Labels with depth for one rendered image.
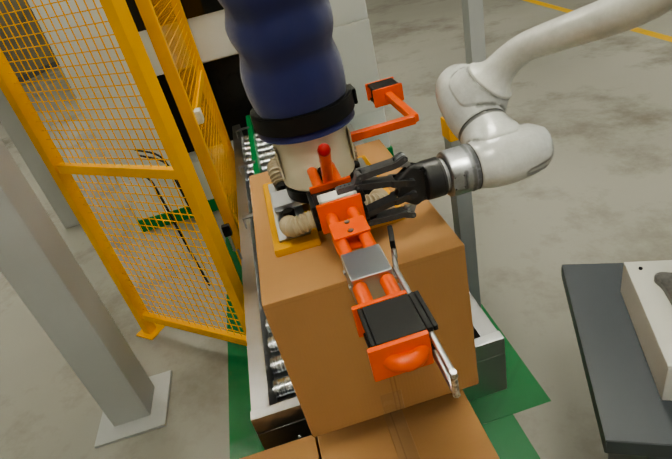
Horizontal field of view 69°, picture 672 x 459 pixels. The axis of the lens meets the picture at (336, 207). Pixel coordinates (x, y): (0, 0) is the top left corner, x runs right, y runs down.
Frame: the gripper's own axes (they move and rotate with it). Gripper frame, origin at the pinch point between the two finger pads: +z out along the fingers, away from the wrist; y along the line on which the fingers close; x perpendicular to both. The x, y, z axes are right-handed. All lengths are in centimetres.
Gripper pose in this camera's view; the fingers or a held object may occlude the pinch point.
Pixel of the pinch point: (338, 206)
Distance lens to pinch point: 89.7
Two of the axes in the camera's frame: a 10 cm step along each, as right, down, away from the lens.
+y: 2.1, 8.3, 5.1
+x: -2.0, -4.7, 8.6
